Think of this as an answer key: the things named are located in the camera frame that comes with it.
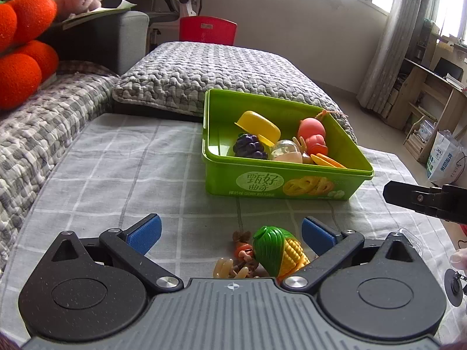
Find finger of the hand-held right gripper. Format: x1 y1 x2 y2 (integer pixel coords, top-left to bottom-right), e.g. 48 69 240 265
383 180 467 223

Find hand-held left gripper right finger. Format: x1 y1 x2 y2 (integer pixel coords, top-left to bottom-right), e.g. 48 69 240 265
280 216 424 294

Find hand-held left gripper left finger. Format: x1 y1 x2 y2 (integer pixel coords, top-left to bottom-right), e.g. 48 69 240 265
44 213 185 295

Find toy corn cob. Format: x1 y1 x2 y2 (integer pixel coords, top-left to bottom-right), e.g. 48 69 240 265
253 226 311 277

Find clear contact lens case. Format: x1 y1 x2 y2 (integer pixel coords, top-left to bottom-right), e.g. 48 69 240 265
396 228 424 259

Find orange toy slices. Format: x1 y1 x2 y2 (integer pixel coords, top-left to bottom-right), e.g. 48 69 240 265
310 153 347 169

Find small brown toy figure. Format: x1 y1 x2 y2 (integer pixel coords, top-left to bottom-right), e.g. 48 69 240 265
233 230 261 278

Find green plastic box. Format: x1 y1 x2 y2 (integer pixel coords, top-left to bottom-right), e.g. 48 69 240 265
202 88 374 201

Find beige lobed toy piece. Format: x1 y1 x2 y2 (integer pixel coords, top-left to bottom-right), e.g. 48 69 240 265
213 258 238 278

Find beige antler toy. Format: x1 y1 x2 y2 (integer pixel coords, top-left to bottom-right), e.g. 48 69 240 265
292 136 315 165

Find clear capsule ball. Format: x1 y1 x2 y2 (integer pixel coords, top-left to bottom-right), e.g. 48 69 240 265
272 139 303 163

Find pink round toy figure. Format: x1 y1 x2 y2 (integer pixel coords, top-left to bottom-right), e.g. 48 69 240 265
297 109 331 157

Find purple toy grapes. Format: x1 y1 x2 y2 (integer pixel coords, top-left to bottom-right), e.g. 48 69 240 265
233 133 269 160

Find yellow toy pot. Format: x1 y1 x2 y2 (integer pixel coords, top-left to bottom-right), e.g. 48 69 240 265
234 110 281 146

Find white paper bag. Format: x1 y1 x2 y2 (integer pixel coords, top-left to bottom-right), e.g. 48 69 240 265
427 130 467 186

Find small wooden rack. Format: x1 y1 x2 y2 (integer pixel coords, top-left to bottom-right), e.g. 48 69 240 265
403 115 438 163

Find grey checked tablecloth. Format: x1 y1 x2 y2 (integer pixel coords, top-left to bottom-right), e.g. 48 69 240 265
0 113 464 292

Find wooden desk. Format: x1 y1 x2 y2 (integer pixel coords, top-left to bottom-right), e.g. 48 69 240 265
387 18 467 165

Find black monitor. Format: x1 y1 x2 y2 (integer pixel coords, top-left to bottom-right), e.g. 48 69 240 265
434 56 464 81

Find grey patterned sofa blanket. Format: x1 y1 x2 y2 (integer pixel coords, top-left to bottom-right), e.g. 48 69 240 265
0 60 119 274

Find grey curtain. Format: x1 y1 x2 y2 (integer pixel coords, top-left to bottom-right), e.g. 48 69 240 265
358 0 444 110

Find grey quilted cushion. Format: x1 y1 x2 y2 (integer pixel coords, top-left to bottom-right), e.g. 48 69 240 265
112 41 356 143

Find grey sofa armrest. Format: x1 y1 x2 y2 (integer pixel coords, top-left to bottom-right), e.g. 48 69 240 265
40 10 150 77

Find orange pumpkin cushion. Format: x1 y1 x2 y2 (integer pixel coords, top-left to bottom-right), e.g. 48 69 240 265
0 0 60 111

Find red plastic chair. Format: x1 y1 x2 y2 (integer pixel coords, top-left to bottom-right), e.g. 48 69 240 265
179 16 238 46

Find open book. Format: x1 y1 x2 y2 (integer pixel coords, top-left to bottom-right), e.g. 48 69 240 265
51 0 137 30

